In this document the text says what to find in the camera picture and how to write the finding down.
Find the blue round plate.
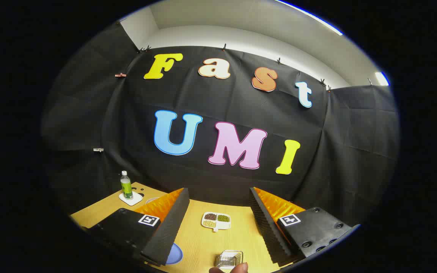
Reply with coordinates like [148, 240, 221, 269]
[165, 243, 184, 265]

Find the white square coaster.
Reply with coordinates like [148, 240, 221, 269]
[119, 191, 143, 206]

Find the green label plastic bottle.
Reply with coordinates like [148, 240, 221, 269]
[120, 171, 134, 200]

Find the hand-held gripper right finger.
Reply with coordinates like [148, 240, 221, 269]
[249, 187, 360, 267]

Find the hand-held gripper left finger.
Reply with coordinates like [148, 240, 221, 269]
[86, 187, 190, 267]

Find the perforated square metal tray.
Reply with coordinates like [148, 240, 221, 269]
[215, 250, 244, 270]

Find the white divided dish with beans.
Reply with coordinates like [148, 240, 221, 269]
[201, 212, 231, 232]

